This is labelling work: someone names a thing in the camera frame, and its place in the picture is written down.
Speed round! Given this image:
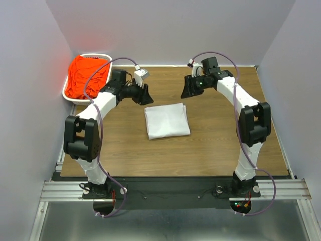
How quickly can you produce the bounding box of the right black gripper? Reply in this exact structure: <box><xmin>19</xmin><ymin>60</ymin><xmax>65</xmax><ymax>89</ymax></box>
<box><xmin>179</xmin><ymin>74</ymin><xmax>211</xmax><ymax>99</ymax></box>

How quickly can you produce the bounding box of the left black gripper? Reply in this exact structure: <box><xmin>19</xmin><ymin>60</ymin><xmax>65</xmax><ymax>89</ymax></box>
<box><xmin>122</xmin><ymin>79</ymin><xmax>154</xmax><ymax>106</ymax></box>

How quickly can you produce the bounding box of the white t shirt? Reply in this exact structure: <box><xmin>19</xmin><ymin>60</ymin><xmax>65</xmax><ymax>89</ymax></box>
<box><xmin>144</xmin><ymin>103</ymin><xmax>191</xmax><ymax>140</ymax></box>

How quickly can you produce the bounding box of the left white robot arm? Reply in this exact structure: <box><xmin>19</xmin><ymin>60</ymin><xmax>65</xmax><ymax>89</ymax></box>
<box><xmin>63</xmin><ymin>68</ymin><xmax>153</xmax><ymax>198</ymax></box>

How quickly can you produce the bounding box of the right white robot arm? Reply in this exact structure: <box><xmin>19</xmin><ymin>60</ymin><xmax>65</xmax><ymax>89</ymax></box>
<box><xmin>181</xmin><ymin>57</ymin><xmax>271</xmax><ymax>196</ymax></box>

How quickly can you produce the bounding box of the white plastic laundry basket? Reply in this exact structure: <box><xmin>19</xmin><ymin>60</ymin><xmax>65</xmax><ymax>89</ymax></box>
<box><xmin>62</xmin><ymin>53</ymin><xmax>112</xmax><ymax>105</ymax></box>

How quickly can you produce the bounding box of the orange t shirt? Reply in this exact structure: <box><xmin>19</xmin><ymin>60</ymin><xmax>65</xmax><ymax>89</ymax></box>
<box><xmin>64</xmin><ymin>55</ymin><xmax>110</xmax><ymax>100</ymax></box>

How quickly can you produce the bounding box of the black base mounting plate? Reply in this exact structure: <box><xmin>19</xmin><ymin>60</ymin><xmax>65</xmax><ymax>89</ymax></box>
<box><xmin>76</xmin><ymin>177</ymin><xmax>260</xmax><ymax>215</ymax></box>

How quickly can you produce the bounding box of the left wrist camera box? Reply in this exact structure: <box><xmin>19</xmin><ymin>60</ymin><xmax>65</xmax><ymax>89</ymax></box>
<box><xmin>134</xmin><ymin>69</ymin><xmax>149</xmax><ymax>87</ymax></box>

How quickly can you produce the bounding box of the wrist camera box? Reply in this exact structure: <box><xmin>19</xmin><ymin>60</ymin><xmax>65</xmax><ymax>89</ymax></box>
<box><xmin>187</xmin><ymin>59</ymin><xmax>203</xmax><ymax>77</ymax></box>
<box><xmin>134</xmin><ymin>69</ymin><xmax>149</xmax><ymax>87</ymax></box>

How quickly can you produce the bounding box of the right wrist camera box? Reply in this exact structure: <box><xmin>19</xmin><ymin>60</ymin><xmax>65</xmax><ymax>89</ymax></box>
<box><xmin>187</xmin><ymin>59</ymin><xmax>203</xmax><ymax>77</ymax></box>

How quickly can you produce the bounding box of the aluminium frame rail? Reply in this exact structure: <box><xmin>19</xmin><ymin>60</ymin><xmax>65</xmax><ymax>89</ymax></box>
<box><xmin>29</xmin><ymin>105</ymin><xmax>86</xmax><ymax>241</ymax></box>

